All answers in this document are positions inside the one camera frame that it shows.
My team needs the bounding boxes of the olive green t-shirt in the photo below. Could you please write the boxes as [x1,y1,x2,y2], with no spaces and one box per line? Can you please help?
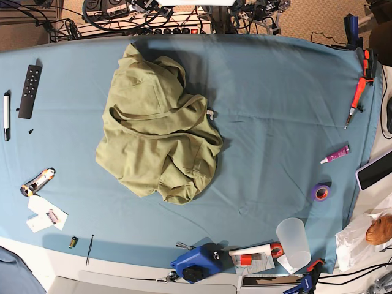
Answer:
[96,45,223,205]

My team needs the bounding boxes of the blue table cloth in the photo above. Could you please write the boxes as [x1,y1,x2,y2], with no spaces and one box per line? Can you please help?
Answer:
[1,35,382,273]

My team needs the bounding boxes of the blue plastic device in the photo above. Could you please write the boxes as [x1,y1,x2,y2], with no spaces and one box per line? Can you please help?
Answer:
[170,242,223,284]

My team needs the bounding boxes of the white power strip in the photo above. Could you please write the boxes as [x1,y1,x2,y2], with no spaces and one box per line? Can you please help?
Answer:
[77,9,213,38]

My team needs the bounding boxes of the translucent plastic cup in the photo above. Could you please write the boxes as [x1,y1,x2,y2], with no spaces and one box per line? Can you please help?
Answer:
[276,217,311,269]

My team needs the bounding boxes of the red tape roll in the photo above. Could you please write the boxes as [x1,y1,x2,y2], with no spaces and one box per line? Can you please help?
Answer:
[270,242,284,258]

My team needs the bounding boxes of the purple tape roll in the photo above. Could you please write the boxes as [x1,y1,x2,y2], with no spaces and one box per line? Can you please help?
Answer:
[311,182,331,202]

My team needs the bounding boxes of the purple glue tube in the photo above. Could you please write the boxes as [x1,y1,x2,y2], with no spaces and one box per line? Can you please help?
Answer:
[320,145,350,164]

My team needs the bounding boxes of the small green battery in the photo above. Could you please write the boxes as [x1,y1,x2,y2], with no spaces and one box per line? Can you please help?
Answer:
[69,236,78,249]

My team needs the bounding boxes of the orange grey utility knife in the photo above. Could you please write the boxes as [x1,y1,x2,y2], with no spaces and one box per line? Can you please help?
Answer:
[20,168,56,197]

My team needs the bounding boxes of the blue black clamp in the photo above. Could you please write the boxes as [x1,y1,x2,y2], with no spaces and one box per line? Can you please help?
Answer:
[282,258,325,294]

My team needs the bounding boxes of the smartphone in lilac case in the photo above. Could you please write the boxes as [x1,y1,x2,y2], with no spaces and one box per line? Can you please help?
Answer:
[356,157,391,190]

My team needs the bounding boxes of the orange screwdriver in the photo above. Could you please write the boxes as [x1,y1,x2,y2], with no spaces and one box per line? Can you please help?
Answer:
[344,77,367,129]

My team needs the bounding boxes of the black remote control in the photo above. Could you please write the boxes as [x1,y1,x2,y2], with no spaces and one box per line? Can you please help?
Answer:
[18,65,42,119]

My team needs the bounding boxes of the white plastic bag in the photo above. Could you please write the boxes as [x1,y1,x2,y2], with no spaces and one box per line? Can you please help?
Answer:
[336,208,391,272]

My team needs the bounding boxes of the orange black tool set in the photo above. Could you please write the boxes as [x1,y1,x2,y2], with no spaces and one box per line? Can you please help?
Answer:
[363,48,377,86]

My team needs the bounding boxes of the white marker pen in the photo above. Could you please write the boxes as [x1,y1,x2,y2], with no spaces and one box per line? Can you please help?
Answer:
[3,92,10,141]

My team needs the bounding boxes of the brown round object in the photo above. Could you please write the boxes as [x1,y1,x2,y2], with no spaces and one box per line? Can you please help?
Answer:
[366,214,391,245]

